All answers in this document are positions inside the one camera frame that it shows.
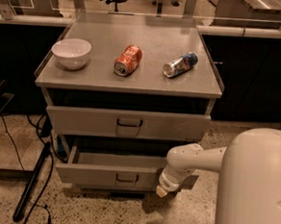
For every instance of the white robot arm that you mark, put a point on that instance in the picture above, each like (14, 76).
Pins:
(249, 182)

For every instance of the white ceramic bowl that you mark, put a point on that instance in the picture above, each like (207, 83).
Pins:
(71, 53)

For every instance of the black floor bar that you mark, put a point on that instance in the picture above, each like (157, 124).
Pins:
(28, 189)

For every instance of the grey top drawer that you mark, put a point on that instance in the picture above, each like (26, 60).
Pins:
(129, 124)

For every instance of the blue silver soda can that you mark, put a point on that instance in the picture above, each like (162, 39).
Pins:
(180, 65)

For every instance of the grey drawer cabinet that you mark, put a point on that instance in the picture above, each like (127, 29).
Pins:
(128, 95)

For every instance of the grey drawer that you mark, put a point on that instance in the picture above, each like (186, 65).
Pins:
(92, 166)
(129, 124)

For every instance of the white horizontal rail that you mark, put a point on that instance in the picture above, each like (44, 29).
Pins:
(203, 30)

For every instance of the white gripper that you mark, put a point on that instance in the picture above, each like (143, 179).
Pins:
(166, 183)

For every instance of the orange soda can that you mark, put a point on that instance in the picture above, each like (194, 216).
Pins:
(128, 61)

